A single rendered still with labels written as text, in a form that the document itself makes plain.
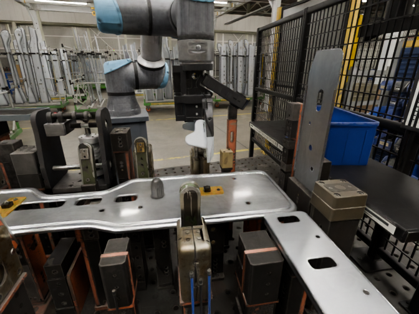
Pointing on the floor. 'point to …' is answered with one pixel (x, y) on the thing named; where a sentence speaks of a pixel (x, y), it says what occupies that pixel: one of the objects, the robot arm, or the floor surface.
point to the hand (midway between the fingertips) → (206, 151)
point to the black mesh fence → (379, 261)
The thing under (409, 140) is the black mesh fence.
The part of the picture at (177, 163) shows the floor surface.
